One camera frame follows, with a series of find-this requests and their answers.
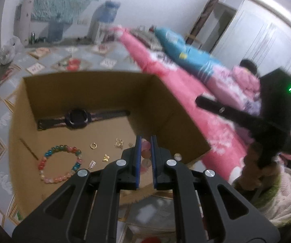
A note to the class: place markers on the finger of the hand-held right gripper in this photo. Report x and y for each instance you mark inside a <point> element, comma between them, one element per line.
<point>224,111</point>

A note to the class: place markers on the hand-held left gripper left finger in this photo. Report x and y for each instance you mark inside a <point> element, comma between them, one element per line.
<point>138,162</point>

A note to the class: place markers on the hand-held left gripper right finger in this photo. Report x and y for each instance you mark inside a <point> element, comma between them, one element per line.
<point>154,162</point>

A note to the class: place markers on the gold dangle earring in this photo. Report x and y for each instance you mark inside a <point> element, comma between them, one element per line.
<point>118,143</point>

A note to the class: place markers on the gold flower charm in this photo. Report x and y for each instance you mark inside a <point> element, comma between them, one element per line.
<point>106,157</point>

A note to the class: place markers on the gold hoop earring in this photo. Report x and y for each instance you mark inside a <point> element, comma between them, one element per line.
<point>91,145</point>

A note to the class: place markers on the black smart watch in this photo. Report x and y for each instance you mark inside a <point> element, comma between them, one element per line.
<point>77,118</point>

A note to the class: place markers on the brown cardboard box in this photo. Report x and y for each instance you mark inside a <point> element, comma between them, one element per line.
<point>97,91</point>

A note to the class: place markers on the person's right forearm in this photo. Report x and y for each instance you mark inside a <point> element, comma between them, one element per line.
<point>267,195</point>

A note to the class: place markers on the person's right hand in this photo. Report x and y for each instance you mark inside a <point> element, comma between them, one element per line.
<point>254,174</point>

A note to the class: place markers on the pink quilt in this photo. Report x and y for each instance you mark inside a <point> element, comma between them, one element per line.
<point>236,86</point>

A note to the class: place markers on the red floral blanket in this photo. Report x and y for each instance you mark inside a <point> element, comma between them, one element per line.
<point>198,136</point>

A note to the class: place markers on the blue pillow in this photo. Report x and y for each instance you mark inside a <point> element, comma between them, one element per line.
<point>186,53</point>

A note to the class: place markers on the white wardrobe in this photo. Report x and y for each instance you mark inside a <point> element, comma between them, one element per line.
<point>267,35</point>

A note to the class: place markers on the wooden chair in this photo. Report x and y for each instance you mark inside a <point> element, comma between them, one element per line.
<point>194,39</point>

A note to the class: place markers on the white fleece garment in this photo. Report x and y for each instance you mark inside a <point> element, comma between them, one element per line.
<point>287,197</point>

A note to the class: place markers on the grey patterned pillow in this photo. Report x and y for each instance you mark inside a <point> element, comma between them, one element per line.
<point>145,36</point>

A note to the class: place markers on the white water dispenser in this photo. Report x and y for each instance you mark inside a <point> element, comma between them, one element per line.
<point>98,30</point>

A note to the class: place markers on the clear water jug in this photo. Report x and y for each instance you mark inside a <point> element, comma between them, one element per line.
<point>56,30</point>

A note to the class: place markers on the green drink can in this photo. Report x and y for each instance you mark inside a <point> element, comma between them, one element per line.
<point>32,38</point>

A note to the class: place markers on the clear plastic bags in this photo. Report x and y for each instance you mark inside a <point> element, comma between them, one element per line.
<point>12,49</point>

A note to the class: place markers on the wooden door frame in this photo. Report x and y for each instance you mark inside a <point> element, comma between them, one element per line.
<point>206,12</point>

